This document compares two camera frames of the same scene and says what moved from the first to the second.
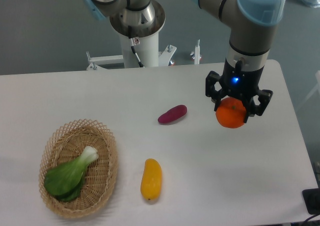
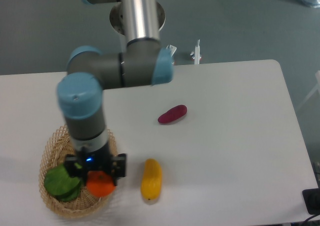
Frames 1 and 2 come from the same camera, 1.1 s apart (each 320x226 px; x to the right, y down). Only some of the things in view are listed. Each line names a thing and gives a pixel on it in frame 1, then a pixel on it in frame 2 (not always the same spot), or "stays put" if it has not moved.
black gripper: (236, 82) → (101, 160)
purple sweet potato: (173, 114) stays put
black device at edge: (311, 199) stays put
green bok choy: (64, 180) stays put
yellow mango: (151, 181) stays put
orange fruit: (231, 114) → (99, 184)
